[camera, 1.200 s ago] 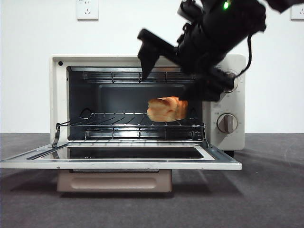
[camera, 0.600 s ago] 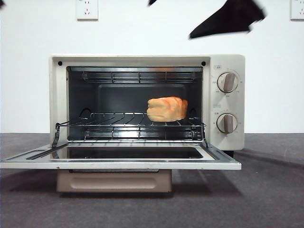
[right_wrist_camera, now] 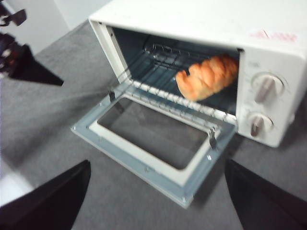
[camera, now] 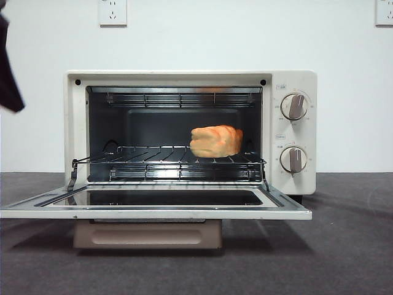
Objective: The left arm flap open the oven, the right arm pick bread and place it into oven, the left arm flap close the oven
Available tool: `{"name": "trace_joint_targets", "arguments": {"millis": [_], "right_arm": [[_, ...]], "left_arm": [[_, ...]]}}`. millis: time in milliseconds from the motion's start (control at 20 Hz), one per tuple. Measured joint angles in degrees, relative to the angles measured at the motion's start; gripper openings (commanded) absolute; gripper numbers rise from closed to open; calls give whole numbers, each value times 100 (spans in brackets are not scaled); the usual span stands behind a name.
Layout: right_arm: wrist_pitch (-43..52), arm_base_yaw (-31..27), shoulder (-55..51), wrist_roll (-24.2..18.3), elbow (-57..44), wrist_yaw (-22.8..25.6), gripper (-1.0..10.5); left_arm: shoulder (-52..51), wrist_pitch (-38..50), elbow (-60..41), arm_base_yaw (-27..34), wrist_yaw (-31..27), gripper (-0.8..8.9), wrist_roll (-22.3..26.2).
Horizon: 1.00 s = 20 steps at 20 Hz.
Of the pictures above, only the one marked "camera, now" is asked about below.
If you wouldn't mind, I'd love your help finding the cream toaster oven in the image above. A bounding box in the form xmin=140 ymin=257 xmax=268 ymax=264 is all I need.
xmin=63 ymin=69 xmax=317 ymax=204

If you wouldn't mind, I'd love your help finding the white wall socket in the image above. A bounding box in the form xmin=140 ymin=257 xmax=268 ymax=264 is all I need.
xmin=98 ymin=0 xmax=128 ymax=28
xmin=375 ymin=0 xmax=393 ymax=28

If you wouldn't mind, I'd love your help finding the metal wire oven rack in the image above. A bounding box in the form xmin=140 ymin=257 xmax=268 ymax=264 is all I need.
xmin=72 ymin=145 xmax=268 ymax=173

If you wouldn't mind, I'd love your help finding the beige oven knob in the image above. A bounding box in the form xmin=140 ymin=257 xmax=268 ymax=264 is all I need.
xmin=279 ymin=146 xmax=308 ymax=178
xmin=281 ymin=93 xmax=309 ymax=121

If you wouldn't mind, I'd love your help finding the glass oven door with handle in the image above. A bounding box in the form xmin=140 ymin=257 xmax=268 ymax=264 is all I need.
xmin=0 ymin=183 xmax=313 ymax=251

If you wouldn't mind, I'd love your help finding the golden bread loaf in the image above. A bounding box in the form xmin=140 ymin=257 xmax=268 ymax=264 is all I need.
xmin=190 ymin=124 xmax=244 ymax=159

